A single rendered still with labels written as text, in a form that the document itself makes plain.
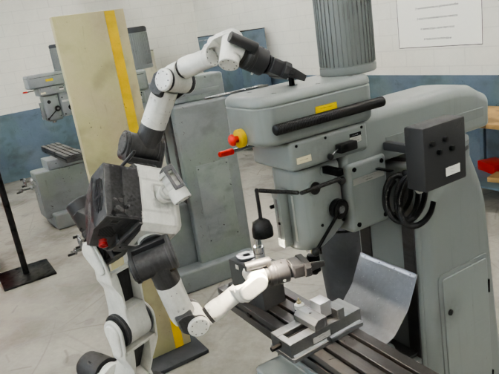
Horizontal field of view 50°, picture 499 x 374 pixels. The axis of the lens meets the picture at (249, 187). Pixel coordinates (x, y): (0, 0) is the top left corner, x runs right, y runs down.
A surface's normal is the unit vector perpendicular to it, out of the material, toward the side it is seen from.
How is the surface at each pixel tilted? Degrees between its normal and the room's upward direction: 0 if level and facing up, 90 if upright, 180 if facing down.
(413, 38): 90
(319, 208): 90
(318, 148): 90
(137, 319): 80
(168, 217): 57
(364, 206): 90
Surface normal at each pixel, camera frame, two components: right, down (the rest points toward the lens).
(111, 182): 0.58, -0.46
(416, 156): -0.84, 0.27
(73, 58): 0.52, 0.17
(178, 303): 0.37, 0.33
